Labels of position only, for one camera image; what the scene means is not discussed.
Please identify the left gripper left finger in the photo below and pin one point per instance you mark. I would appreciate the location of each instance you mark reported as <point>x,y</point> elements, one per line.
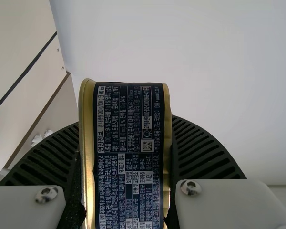
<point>38,167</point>

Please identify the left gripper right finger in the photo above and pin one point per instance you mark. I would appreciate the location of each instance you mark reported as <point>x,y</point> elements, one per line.
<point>205,162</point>

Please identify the rectangular tin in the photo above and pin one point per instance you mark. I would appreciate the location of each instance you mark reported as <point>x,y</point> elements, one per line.
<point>124,143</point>

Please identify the black strip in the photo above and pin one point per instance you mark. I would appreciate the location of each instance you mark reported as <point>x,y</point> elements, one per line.
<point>23,73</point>

